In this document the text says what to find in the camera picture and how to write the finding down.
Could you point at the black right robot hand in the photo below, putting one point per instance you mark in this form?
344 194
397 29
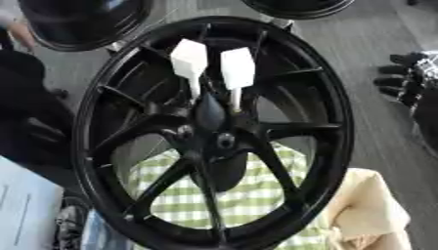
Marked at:
411 81

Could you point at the black round wheel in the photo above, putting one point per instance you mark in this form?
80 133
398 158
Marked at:
80 19
299 8

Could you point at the black spoked wheel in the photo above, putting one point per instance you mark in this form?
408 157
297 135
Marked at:
319 97

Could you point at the pale blue panel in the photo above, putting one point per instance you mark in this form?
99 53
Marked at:
26 208

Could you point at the tan cardboard box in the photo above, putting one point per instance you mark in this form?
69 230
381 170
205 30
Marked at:
368 208

